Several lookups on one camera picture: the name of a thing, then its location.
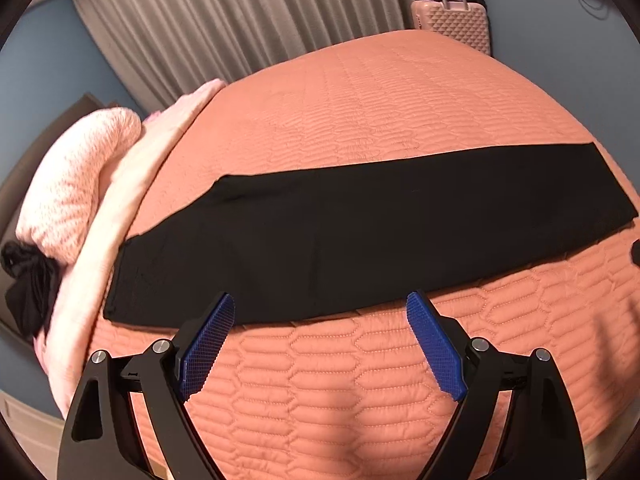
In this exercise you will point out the pale pink blanket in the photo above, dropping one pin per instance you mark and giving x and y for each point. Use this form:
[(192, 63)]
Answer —
[(150, 145)]

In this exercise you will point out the grey pleated curtain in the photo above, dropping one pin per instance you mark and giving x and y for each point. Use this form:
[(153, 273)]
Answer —
[(225, 20)]

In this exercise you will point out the black pants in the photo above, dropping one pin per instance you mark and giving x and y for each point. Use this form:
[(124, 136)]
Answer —
[(325, 230)]

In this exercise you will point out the orange quilted bedspread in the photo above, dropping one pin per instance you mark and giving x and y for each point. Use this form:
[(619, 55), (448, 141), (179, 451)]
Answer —
[(400, 110)]

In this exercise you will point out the pink hard-shell suitcase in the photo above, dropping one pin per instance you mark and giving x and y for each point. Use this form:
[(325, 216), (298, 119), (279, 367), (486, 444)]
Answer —
[(450, 20)]

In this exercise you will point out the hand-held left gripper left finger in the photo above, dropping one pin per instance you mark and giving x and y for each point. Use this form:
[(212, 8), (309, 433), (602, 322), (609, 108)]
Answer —
[(207, 345)]

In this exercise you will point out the light pink pillow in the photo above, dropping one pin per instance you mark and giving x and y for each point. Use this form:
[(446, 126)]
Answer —
[(75, 175)]

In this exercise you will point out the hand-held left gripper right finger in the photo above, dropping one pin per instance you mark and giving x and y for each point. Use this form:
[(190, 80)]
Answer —
[(435, 345)]

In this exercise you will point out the black crumpled cloth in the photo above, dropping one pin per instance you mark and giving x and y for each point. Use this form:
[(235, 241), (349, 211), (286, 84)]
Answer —
[(30, 280)]

